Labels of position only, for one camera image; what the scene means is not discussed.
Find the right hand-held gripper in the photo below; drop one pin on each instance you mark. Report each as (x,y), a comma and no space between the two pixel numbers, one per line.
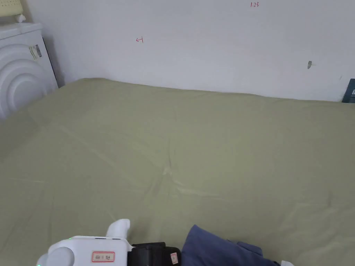
(287,263)

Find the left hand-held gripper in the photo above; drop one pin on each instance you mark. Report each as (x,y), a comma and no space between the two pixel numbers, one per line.
(80,249)

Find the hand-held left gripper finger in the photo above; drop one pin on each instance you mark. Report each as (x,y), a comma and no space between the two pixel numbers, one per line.
(173,257)

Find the dark blue garment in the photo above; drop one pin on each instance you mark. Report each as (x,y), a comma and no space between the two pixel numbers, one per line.
(216,249)

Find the bed with pale green sheet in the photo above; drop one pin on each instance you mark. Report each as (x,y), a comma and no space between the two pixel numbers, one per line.
(177,144)

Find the dark blue box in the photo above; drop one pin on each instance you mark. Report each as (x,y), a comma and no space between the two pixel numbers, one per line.
(349,91)

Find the white washing machine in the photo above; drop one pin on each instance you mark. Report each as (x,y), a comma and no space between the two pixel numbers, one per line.
(19,69)

